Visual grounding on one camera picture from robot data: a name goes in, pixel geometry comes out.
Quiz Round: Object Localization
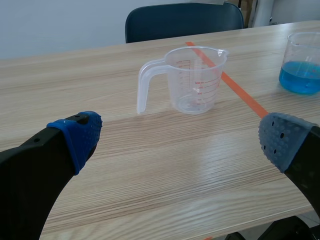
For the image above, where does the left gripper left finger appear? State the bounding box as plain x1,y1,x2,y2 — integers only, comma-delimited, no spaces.
0,110,104,240

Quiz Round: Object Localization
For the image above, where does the clear beaker with blue liquid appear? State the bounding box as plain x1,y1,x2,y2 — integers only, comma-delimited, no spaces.
278,31,320,95

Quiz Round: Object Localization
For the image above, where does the empty clear beaker with handle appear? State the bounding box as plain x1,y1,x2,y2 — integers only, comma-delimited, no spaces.
136,46,230,115

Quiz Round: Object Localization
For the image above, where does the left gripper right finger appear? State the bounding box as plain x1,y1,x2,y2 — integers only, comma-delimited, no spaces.
257,112,320,218

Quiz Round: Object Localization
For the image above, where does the dark blue chair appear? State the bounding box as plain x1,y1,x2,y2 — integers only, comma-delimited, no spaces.
124,2,245,44

